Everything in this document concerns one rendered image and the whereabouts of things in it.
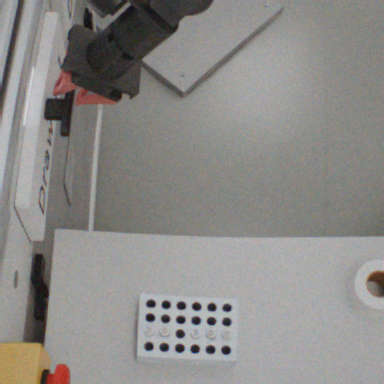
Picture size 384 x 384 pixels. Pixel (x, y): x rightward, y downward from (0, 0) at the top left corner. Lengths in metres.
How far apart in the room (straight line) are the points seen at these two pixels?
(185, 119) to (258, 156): 0.22
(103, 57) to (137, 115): 1.14
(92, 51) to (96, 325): 0.35
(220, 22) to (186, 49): 0.14
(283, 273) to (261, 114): 1.05
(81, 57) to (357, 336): 0.50
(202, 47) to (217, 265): 1.16
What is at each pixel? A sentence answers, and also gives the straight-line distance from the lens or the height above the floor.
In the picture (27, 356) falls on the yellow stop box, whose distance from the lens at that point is 0.75.
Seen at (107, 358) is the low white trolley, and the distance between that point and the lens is 0.90.
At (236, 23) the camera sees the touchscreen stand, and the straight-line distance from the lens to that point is 2.08.
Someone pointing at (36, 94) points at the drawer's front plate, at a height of 0.93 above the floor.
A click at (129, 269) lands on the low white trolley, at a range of 0.93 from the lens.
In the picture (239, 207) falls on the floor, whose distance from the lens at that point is 1.81.
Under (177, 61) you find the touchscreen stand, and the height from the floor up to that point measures 0.03.
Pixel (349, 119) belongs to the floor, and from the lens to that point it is 1.99.
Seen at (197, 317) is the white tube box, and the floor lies 0.79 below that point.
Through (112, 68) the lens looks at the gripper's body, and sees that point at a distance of 0.79.
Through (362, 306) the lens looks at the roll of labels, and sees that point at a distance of 0.92.
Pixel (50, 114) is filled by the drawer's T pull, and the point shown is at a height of 0.91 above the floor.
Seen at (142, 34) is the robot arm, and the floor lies 1.05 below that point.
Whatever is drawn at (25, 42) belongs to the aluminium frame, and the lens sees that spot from 0.83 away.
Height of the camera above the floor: 1.63
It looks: 60 degrees down
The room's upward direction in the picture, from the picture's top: 8 degrees clockwise
